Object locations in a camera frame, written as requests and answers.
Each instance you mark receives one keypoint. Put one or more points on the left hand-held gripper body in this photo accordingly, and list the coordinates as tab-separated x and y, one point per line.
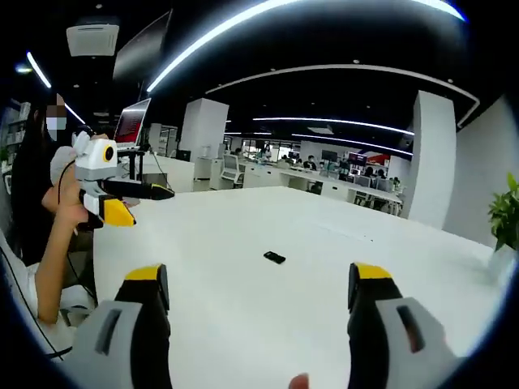
95	162

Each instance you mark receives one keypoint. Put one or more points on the large dark hanging screen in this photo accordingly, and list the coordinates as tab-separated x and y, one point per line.
142	48

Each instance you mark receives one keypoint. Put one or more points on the long curved ceiling light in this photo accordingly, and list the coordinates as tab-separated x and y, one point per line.
227	32

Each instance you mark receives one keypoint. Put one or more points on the person's right hand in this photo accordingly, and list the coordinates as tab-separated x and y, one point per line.
299	383

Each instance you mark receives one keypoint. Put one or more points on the red lit display screen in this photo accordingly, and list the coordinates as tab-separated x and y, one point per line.
357	158

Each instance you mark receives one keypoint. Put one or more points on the row of white desks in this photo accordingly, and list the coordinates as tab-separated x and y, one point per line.
316	182

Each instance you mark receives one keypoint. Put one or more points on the white ceiling air conditioner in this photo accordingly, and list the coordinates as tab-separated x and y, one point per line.
92	39

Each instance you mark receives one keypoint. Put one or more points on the potted green plant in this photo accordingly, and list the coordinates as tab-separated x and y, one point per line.
504	219

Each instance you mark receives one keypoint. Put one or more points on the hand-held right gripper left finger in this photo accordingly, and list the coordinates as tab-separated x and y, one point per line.
134	324

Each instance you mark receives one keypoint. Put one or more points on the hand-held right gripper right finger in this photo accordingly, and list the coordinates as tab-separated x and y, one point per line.
373	316

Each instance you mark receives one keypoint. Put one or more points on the black plastic buckle pronged part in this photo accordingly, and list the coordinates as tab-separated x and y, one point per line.
269	255

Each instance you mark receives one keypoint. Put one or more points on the black plastic buckle socket part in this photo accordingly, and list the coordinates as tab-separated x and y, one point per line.
280	259

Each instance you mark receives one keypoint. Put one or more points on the red monitor on stand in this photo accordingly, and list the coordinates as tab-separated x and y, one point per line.
131	121

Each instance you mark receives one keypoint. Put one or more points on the white office chair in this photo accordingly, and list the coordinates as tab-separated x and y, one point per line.
231	168

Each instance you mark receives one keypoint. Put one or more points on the person's left hand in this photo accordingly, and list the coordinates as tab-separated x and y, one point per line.
69	202

